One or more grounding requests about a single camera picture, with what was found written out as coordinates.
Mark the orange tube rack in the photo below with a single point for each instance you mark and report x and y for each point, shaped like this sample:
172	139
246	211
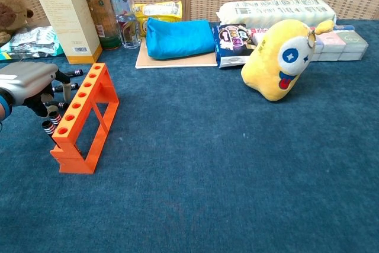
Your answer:
85	90

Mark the yellow plush toy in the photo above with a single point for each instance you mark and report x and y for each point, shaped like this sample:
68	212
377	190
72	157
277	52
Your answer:
266	66

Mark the folded blue cloth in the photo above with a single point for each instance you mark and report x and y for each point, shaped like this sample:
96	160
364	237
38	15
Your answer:
177	38

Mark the clear water bottle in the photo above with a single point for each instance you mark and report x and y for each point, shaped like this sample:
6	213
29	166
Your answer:
124	13

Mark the tan flat board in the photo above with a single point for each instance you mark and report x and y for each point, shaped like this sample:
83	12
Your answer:
177	62

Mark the cream yellow carton box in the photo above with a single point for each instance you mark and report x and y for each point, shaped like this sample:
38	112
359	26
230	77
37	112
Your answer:
65	13

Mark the pastel pocket tissue multipack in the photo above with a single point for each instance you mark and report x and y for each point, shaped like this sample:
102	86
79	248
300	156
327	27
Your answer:
349	45

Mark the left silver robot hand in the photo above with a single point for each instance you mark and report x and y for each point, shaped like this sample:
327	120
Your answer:
29	81

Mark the dark purple printed packet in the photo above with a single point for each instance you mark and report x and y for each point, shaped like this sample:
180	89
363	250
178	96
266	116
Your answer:
232	39

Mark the green tea bottle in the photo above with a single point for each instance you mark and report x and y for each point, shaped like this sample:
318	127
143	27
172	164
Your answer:
100	7

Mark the brown capybara plush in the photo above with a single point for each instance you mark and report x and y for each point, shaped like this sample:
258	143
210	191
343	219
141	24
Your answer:
10	13

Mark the yellow snack bag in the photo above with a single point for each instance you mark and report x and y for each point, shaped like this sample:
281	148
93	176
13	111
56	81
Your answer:
160	10

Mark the large white tissue pack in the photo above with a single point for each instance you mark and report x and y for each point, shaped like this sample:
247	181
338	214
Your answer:
266	10

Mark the silver wet wipes pack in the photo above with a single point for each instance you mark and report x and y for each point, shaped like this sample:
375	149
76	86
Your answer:
32	41

